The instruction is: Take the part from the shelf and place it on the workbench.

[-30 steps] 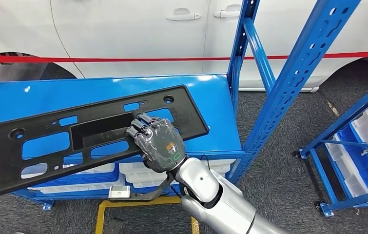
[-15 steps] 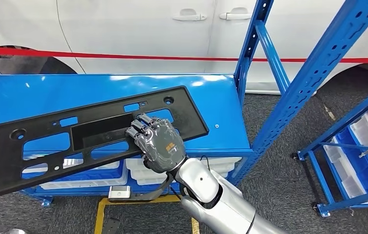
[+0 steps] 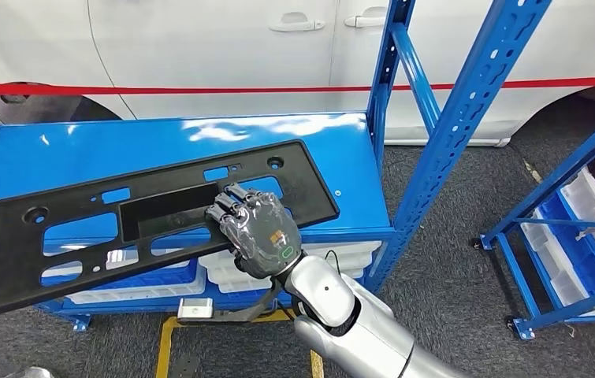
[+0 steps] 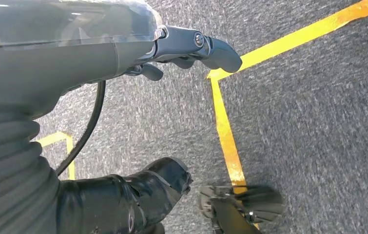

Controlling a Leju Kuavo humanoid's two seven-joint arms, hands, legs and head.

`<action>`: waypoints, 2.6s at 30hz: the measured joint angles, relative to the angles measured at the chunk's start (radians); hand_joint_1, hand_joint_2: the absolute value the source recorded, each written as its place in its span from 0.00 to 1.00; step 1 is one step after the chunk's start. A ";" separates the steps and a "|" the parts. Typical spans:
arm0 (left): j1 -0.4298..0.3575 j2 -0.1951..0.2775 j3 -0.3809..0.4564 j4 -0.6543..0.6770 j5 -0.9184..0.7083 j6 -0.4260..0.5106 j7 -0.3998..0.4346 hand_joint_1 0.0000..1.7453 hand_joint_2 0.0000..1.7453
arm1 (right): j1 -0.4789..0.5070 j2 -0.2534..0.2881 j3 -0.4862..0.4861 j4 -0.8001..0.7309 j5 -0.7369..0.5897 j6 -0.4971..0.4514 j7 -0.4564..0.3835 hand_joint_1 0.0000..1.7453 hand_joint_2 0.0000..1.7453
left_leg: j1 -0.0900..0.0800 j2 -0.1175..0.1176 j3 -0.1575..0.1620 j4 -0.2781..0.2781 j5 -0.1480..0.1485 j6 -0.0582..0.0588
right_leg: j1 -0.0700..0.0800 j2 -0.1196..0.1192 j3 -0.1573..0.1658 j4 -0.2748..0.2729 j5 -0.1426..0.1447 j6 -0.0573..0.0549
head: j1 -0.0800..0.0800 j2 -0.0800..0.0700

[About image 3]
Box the blue steel shelf rack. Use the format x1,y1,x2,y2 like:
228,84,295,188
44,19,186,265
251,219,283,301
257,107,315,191
477,98,595,343
0,0,554,335

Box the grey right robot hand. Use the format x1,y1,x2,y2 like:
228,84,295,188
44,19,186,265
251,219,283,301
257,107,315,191
203,182,306,280

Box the white car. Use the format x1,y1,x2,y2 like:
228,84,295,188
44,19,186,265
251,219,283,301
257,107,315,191
0,0,595,147

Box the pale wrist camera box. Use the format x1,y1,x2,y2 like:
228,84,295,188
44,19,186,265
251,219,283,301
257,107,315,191
177,297,215,321

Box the red barrier belt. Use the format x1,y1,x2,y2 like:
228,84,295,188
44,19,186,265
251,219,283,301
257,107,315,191
0,75,595,97

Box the black plastic panel part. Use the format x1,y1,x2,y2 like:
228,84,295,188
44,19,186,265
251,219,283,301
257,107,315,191
0,139,341,325

